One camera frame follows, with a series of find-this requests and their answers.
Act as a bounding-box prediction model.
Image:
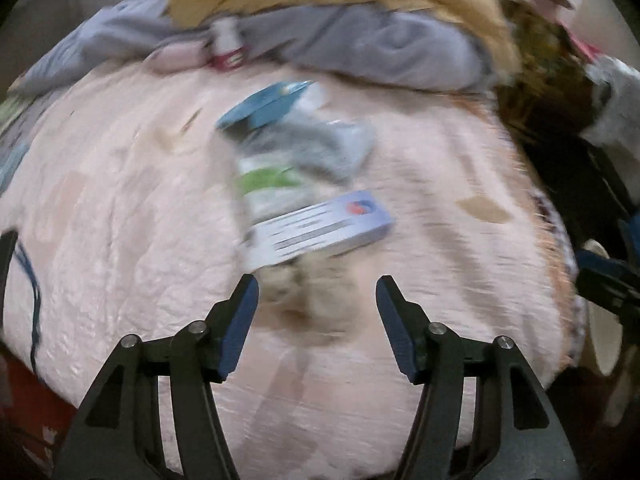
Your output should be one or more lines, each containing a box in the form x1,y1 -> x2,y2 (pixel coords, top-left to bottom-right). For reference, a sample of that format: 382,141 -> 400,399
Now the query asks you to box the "white pill bottle pink label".
207,17 -> 248,71

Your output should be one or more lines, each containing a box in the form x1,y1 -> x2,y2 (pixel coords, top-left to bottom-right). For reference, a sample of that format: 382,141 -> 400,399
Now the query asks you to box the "lavender white medicine box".
242,190 -> 393,273

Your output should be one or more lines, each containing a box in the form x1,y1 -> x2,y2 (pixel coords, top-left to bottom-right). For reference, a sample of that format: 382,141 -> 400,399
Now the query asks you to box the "green white packet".
235,157 -> 311,221

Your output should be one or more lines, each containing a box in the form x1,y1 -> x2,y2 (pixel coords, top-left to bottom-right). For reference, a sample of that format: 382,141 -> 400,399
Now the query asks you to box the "grey fleece blanket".
10,0 -> 493,96

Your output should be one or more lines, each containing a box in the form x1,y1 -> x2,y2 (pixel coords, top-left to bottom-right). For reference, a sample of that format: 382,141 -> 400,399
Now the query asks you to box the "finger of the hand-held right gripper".
574,249 -> 640,317

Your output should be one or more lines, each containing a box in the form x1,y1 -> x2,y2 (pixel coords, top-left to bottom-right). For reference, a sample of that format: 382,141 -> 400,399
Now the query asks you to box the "white round bin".
577,239 -> 626,378

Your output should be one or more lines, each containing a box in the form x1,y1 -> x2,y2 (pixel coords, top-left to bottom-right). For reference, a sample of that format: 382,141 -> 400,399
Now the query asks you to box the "purple white patterned fleece blanket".
530,190 -> 587,376

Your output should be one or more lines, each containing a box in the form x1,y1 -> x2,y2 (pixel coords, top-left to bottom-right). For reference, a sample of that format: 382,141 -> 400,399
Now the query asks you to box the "blue packet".
215,80 -> 316,131

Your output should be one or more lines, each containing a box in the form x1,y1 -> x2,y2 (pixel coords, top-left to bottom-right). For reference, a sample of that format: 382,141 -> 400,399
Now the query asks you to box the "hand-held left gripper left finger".
52,274 -> 260,480

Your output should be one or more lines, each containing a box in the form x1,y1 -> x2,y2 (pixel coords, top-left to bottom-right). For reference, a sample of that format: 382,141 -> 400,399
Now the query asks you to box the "pink embroidered fringed bedspread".
0,60 -> 576,480

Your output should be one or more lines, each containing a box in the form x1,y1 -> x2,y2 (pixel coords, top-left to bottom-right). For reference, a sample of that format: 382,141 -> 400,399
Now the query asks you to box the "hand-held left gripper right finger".
375,275 -> 581,480

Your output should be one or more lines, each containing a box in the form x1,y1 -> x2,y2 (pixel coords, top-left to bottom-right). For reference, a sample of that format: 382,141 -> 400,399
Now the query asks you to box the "grey crumpled wrapper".
235,110 -> 376,186

